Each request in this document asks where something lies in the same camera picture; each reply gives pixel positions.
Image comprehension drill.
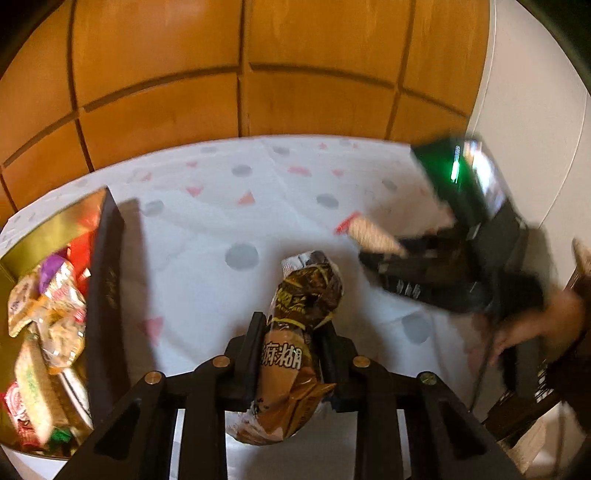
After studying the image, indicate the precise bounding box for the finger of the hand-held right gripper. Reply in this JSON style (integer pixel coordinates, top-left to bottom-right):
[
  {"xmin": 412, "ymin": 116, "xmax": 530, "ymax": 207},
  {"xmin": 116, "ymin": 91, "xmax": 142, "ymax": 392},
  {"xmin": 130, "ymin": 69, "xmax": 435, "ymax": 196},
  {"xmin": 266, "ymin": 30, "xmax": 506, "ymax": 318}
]
[
  {"xmin": 397, "ymin": 226, "xmax": 462, "ymax": 259},
  {"xmin": 360, "ymin": 251, "xmax": 467, "ymax": 303}
]

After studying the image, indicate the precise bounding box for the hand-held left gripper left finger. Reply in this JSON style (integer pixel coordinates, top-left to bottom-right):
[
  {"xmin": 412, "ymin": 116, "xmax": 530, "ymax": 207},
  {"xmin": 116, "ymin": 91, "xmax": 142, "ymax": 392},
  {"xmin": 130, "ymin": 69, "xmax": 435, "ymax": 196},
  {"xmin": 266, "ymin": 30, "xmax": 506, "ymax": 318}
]
[{"xmin": 55, "ymin": 311, "xmax": 269, "ymax": 480}]

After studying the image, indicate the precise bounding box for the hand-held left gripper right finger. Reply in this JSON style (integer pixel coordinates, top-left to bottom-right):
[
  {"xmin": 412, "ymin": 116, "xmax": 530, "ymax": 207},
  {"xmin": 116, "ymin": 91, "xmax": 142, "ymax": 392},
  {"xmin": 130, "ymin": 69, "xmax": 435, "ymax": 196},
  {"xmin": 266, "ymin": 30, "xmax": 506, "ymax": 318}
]
[{"xmin": 318, "ymin": 323, "xmax": 527, "ymax": 480}]

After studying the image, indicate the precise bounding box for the dark brown gold packet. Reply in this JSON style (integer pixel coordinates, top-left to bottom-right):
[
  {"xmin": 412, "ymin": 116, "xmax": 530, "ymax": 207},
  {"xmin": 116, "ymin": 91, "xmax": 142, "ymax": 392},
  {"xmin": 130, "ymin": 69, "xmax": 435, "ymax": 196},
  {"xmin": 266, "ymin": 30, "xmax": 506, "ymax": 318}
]
[{"xmin": 225, "ymin": 250, "xmax": 345, "ymax": 446}]

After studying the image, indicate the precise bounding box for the rice cracker roll packet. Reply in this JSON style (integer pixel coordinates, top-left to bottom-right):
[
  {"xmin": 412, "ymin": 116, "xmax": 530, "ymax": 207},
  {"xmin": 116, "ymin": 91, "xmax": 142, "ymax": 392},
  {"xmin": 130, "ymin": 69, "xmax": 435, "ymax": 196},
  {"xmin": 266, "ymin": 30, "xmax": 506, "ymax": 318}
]
[{"xmin": 335, "ymin": 211, "xmax": 409, "ymax": 257}]

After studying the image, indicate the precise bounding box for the gold tin box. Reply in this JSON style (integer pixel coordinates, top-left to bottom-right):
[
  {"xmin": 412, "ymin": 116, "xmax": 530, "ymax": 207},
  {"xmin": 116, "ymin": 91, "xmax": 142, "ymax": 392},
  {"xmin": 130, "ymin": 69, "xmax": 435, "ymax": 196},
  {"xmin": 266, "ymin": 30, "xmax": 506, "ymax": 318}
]
[{"xmin": 0, "ymin": 186, "xmax": 132, "ymax": 460}]

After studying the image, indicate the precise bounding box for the beige printed snack packet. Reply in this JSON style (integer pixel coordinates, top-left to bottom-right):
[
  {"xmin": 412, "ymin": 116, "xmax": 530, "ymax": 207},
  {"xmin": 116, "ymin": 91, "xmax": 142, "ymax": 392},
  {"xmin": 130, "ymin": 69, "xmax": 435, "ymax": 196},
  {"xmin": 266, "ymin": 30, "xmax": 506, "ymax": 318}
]
[{"xmin": 44, "ymin": 261, "xmax": 88, "ymax": 324}]

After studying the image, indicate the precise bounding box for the pale cracker packet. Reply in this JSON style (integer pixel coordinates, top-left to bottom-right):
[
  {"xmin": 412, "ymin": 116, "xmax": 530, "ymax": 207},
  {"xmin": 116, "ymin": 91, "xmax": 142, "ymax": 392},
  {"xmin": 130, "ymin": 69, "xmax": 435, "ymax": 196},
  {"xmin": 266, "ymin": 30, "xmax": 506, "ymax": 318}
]
[{"xmin": 14, "ymin": 337, "xmax": 61, "ymax": 444}]

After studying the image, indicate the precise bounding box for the purple snack packet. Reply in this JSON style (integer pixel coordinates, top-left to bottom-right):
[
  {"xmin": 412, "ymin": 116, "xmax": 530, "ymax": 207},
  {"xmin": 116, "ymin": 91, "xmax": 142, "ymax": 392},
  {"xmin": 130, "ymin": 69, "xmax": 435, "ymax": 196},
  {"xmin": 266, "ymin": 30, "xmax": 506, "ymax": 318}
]
[{"xmin": 37, "ymin": 254, "xmax": 70, "ymax": 294}]

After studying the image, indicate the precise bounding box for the red patterned snack packet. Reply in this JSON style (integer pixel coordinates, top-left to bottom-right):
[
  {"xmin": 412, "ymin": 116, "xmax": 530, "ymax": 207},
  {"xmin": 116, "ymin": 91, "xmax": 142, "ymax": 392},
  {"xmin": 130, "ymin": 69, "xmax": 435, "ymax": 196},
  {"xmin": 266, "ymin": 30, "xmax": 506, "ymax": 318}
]
[{"xmin": 0, "ymin": 381, "xmax": 42, "ymax": 450}]

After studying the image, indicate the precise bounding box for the person's right hand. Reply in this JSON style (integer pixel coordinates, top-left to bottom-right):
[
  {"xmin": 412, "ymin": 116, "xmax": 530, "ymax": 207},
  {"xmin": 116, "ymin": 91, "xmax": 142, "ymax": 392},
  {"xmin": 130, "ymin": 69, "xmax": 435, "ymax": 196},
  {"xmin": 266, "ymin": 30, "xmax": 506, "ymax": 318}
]
[{"xmin": 492, "ymin": 293, "xmax": 587, "ymax": 365}]

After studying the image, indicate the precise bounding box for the wooden chair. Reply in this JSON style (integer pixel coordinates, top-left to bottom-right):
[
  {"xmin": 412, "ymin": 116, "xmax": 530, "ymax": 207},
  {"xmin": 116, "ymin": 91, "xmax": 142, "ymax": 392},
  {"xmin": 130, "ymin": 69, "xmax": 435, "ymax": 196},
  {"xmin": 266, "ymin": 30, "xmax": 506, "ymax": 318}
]
[{"xmin": 485, "ymin": 351, "xmax": 591, "ymax": 453}]

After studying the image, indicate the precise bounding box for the wooden wardrobe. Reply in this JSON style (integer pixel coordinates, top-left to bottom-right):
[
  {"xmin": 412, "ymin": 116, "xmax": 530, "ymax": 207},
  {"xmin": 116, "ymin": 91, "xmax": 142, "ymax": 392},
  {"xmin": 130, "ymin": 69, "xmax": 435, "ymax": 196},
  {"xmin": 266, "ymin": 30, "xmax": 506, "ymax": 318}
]
[{"xmin": 0, "ymin": 0, "xmax": 492, "ymax": 208}]

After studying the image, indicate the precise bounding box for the black cable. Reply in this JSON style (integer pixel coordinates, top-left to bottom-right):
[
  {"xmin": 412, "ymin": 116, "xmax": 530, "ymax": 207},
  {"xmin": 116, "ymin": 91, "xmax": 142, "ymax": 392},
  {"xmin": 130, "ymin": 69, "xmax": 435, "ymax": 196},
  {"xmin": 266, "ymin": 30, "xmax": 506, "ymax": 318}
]
[{"xmin": 471, "ymin": 323, "xmax": 497, "ymax": 411}]

